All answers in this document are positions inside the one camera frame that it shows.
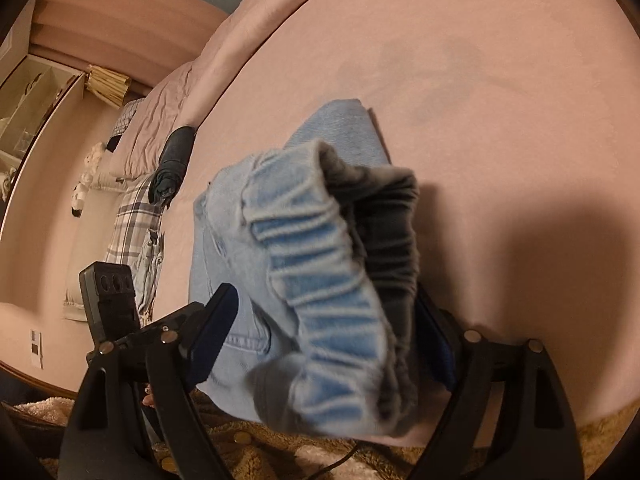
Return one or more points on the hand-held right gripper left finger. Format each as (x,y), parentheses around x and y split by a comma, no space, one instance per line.
(215,332)

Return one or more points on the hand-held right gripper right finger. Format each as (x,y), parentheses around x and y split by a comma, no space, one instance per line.
(435,345)

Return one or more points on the light blue denim pants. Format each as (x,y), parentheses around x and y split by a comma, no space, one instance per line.
(310,260)

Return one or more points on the person's left hand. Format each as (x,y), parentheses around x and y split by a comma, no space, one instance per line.
(149,399)

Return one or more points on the light denim garment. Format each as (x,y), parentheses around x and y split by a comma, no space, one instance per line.
(149,270)

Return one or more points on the plaid cloth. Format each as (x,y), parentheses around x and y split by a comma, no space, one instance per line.
(132,225)

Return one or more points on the white plush toy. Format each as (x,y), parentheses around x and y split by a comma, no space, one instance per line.
(87,180)

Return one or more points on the beige shaggy rug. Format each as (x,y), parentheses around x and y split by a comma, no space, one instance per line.
(280,455)

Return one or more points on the dark folded clothing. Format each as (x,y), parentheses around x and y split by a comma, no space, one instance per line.
(172,165)

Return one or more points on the small checked pillow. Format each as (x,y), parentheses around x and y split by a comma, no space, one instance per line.
(125,120)

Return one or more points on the pink pillow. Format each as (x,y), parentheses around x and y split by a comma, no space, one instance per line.
(160,110)

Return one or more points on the white shelf cabinet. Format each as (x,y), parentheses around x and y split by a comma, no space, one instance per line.
(30,110)

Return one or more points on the pink bed blanket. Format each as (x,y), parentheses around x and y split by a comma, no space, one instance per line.
(475,135)

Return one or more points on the woven straw basket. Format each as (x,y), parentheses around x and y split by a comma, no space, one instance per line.
(107,85)

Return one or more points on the wall outlet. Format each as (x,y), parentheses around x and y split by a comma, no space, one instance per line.
(36,347)

